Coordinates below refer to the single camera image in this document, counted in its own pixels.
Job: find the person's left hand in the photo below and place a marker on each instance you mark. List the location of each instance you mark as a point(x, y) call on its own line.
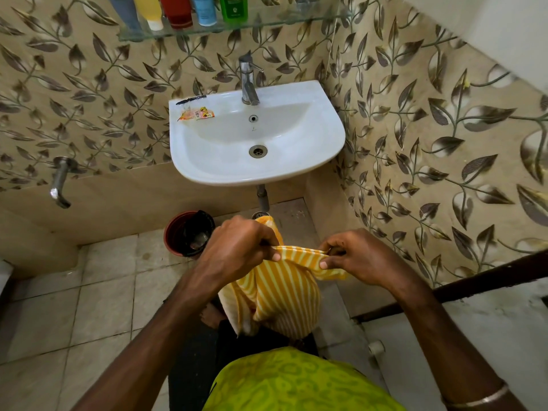
point(231, 248)

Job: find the black trousers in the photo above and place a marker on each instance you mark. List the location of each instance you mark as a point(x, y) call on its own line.
point(192, 368)

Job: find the white door stopper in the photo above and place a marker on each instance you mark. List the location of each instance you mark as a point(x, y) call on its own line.
point(376, 348)

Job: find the grey basin waste pipe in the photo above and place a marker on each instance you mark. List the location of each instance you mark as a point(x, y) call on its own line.
point(263, 199)

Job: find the white ceramic wash basin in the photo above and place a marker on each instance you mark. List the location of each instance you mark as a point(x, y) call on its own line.
point(274, 132)

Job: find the metal basin drain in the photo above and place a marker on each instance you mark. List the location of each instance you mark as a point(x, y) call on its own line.
point(258, 151)

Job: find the light blue bottle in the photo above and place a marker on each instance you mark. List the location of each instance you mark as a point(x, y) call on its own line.
point(204, 9)

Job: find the glass wall shelf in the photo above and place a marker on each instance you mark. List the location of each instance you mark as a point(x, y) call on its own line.
point(257, 22)

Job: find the orange sachet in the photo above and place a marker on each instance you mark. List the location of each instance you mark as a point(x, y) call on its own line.
point(197, 114)

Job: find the green patterned shirt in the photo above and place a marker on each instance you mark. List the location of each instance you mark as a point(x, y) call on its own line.
point(295, 383)

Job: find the black plastic mug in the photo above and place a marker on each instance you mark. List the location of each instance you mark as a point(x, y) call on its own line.
point(199, 233)

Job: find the person's left forearm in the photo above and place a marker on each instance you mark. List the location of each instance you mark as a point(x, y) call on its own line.
point(145, 346)

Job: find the person's bare foot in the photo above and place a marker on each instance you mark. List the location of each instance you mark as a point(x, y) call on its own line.
point(213, 315)

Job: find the person's right hand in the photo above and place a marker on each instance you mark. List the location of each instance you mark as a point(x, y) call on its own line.
point(368, 258)

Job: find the chrome basin faucet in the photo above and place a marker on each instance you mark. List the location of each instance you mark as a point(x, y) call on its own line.
point(248, 81)

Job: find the person's right thumb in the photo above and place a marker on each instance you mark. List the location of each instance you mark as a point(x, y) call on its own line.
point(333, 263)

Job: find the black razor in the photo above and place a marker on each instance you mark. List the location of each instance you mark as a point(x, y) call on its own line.
point(190, 99)

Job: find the round floor drain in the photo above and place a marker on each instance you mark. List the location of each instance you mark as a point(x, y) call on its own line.
point(259, 214)

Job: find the red bottle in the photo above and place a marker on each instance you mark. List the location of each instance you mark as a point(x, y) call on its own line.
point(176, 10)

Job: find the person's left thumb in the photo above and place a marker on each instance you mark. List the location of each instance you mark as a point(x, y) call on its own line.
point(275, 254)

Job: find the dark wooden door frame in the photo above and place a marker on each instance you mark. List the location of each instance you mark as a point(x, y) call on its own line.
point(479, 282)

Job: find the yellow bottle white cap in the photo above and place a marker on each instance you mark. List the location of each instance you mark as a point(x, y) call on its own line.
point(150, 10)

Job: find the chrome wall tap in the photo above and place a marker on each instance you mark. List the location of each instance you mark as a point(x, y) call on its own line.
point(60, 184)

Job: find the yellow white striped towel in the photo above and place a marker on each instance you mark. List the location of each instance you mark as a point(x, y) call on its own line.
point(280, 295)

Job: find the red bucket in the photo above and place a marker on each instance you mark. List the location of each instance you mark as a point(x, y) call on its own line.
point(172, 235)

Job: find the grey blue bottle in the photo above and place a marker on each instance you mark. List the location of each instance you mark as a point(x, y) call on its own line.
point(126, 12)

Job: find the person's right forearm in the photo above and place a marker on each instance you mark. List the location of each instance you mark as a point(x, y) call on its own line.
point(449, 350)

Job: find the green bottle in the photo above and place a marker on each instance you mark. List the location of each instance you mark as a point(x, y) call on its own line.
point(233, 7)

